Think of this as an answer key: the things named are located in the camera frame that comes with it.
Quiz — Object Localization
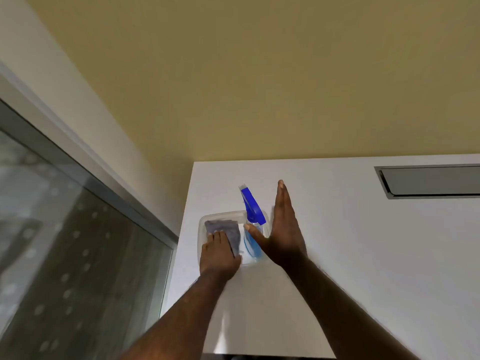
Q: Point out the person's left hand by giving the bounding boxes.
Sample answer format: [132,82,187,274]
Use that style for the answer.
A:
[199,230,243,284]

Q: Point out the person's right hand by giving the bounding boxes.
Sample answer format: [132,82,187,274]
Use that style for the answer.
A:
[245,179,309,268]

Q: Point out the grey microfibre cloth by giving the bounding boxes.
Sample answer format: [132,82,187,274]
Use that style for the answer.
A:
[204,219,242,259]

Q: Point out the blue spray bottle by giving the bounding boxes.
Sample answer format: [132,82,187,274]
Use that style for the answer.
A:
[238,184,268,259]

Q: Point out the person's right forearm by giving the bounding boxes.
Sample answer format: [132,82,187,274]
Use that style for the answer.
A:
[279,254,423,360]

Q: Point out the person's left forearm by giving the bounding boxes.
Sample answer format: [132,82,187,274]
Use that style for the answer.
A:
[127,273,230,360]

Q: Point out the clear plastic tray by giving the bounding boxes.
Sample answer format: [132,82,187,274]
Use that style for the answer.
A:
[197,209,272,267]

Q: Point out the dotted glass partition panel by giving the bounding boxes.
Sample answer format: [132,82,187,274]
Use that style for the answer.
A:
[0,61,180,360]

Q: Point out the grey table cable hatch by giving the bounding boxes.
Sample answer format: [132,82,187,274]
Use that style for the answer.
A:
[374,163,480,200]

